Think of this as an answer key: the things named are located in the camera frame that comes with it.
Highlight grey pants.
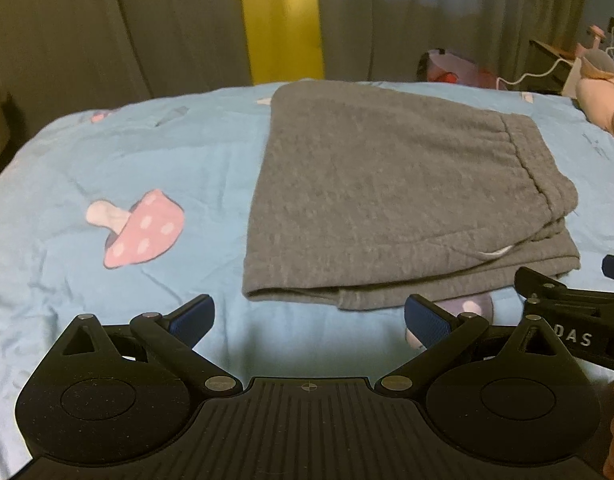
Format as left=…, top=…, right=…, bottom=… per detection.
left=242, top=80, right=582, bottom=312

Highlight blue mushroom print bed sheet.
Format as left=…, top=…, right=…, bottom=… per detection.
left=0, top=79, right=614, bottom=471

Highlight dark bedside box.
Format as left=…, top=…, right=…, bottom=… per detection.
left=529, top=38, right=584, bottom=97

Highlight pale plush toy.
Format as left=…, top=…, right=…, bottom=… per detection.
left=574, top=50, right=614, bottom=152

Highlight grey curtain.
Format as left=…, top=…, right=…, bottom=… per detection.
left=0, top=0, right=610, bottom=128

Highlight yellow curtain strip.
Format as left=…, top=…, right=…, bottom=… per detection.
left=235, top=0, right=324, bottom=87

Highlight red and pink bag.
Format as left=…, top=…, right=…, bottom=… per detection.
left=418, top=48, right=498, bottom=89

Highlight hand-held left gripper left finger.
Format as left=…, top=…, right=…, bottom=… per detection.
left=61, top=294, right=244, bottom=397

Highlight white cable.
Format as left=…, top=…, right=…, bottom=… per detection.
left=496, top=25, right=614, bottom=90

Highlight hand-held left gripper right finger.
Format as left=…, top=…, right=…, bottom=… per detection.
left=374, top=294, right=566, bottom=395

